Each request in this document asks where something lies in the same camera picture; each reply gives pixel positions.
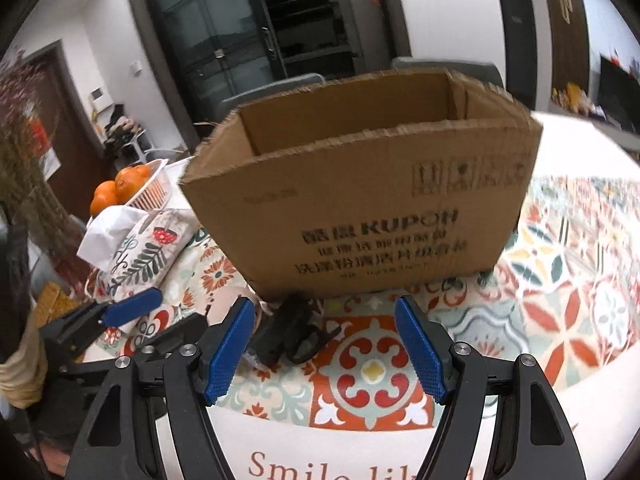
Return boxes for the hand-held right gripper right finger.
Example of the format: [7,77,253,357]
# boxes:
[394,295,588,480]

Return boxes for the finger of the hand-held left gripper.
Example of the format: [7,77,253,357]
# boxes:
[59,313,212,386]
[42,287,163,358]

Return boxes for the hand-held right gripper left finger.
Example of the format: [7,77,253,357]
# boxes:
[64,296,257,480]

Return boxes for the black plastic gadget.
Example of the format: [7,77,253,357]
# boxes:
[248,293,344,367]

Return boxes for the brown cardboard box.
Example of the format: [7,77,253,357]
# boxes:
[178,68,544,302]

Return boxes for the woven wicker basket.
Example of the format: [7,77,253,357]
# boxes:
[34,281,77,322]

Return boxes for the patterned white tablecloth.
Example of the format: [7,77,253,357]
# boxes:
[82,110,640,480]

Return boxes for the floral fabric tissue cover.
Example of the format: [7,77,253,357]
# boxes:
[85,207,202,312]

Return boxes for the white tissue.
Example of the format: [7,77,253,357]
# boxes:
[77,205,152,272]

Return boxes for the dried purple flowers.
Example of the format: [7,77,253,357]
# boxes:
[0,49,87,283]

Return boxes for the white plastic fruit basket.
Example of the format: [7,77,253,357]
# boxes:
[90,158,171,222]

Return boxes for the dark wooden door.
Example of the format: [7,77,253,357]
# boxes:
[22,42,107,203]

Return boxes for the white shelf with toys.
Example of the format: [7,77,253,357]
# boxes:
[102,104,152,162]

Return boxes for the grey dining chair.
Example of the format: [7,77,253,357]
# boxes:
[390,56,506,102]
[218,72,327,122]

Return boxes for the dark glass sliding door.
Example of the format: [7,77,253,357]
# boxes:
[124,0,417,152]

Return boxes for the black television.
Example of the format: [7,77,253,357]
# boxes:
[597,54,640,137]

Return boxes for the dark slatted wall panel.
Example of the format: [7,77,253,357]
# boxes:
[536,0,592,92]

